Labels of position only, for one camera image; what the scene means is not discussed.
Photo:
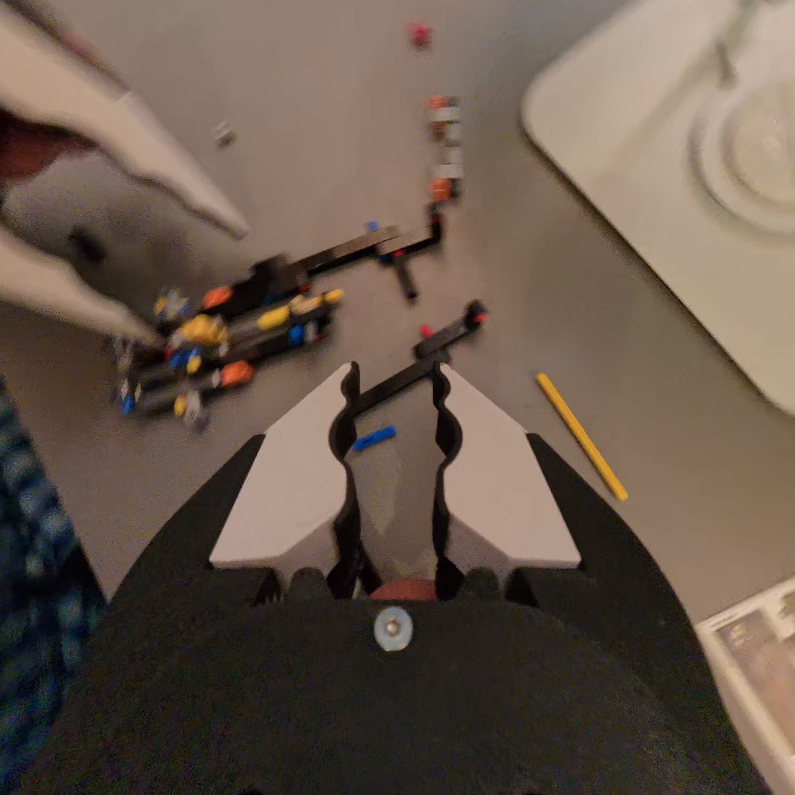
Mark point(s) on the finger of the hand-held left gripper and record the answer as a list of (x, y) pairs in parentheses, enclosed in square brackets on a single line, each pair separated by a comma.
[(93, 105), (56, 282)]

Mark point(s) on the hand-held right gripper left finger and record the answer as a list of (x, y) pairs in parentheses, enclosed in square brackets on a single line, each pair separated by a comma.
[(279, 497)]

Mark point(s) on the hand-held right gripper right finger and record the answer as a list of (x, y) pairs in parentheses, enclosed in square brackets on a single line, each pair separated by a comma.
[(503, 497)]

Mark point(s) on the long black toy beam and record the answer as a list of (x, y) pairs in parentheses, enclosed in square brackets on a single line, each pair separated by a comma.
[(397, 382)]

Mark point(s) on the toy brick vehicle chassis assembly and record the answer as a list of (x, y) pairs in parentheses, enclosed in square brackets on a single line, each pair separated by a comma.
[(267, 282)]

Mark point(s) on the yellow toy axle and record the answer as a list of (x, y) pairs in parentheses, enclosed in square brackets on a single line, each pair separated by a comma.
[(581, 435)]

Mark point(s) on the blue toy pin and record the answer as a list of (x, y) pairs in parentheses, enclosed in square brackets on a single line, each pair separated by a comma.
[(374, 438)]

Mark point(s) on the small white toy stud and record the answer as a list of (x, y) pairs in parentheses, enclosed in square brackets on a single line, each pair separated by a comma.
[(224, 135)]

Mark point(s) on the red toy bush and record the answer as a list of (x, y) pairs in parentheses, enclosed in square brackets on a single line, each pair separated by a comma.
[(420, 35)]

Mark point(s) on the grey orange toy connector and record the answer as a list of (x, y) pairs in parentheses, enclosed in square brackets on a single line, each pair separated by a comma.
[(444, 149)]

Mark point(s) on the clear acrylic stand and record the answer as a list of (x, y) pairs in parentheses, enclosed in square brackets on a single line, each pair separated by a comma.
[(758, 143)]

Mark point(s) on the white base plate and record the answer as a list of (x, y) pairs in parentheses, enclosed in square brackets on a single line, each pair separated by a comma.
[(621, 155)]

